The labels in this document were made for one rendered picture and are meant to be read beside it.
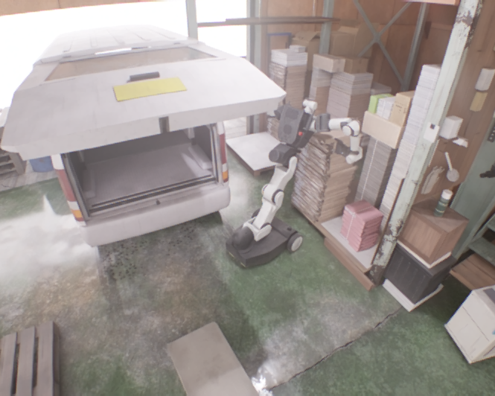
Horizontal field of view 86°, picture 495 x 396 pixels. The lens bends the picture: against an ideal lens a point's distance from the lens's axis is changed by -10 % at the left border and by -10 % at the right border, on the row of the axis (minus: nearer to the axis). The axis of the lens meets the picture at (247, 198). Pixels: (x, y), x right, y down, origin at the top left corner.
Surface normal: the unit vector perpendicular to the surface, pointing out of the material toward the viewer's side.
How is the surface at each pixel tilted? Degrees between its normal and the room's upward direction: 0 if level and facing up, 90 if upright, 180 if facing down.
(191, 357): 0
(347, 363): 0
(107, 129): 106
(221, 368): 0
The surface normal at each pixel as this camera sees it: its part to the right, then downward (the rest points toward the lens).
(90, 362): 0.00, -0.81
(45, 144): 0.37, 0.75
